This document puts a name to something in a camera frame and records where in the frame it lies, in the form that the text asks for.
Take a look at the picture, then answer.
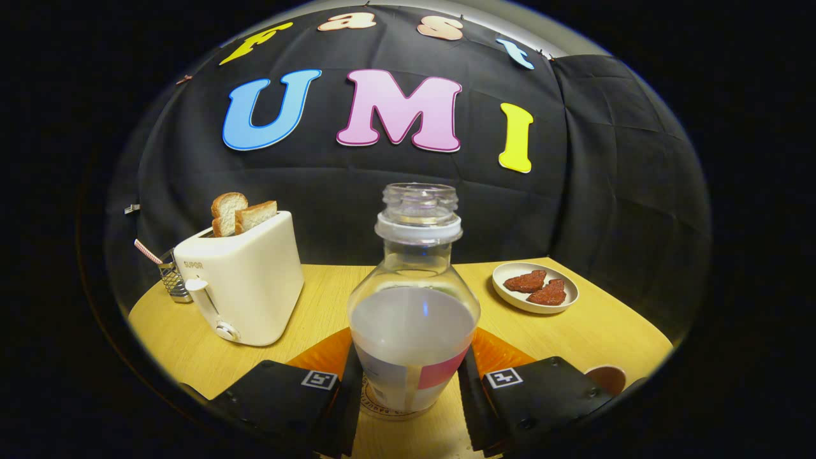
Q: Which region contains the cream cup with wooden handle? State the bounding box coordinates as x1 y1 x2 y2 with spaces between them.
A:
585 365 628 397

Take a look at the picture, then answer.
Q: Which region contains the clear juice bottle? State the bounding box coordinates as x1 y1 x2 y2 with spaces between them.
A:
347 182 482 414

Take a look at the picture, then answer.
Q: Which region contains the metal wire basket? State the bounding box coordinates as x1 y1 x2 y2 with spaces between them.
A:
158 249 193 303

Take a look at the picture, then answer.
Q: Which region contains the round white plate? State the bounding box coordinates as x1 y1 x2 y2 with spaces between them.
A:
492 262 579 315

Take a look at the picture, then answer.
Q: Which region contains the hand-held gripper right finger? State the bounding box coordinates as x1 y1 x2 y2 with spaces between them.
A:
456 328 616 457

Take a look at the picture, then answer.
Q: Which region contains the toast slice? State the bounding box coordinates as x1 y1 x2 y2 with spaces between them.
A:
235 200 279 235
211 192 249 238

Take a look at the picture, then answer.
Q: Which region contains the wooden table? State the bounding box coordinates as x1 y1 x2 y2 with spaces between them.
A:
127 257 674 459

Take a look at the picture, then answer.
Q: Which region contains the red meat piece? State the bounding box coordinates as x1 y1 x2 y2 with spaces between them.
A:
527 279 567 306
503 270 547 294

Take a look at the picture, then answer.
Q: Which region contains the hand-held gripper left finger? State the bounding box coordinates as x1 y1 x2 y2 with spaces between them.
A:
182 328 364 458

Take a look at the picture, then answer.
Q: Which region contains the pink striped straw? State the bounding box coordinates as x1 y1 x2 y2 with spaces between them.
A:
134 239 164 265

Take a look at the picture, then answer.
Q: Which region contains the white toaster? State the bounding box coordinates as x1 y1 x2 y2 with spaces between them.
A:
173 211 305 347

